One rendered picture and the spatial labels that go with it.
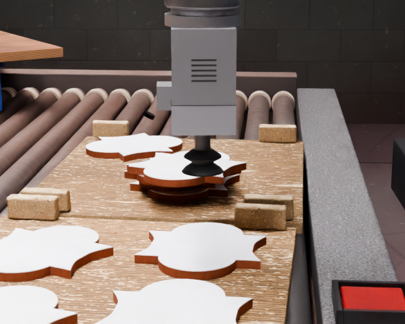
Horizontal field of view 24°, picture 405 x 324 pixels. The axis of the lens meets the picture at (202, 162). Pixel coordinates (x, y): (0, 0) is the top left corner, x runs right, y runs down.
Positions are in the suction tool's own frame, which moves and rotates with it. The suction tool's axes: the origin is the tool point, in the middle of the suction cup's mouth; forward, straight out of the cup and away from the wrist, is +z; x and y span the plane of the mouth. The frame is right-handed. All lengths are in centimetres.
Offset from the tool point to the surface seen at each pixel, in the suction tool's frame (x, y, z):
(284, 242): 9.0, -3.5, 9.0
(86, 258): -11.9, 2.6, 8.4
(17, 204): -21.3, -12.1, 7.2
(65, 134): -22, -68, 12
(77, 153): -17.5, -43.6, 9.0
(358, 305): 14.2, 12.2, 9.7
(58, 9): -76, -501, 30
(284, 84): 21, -105, 9
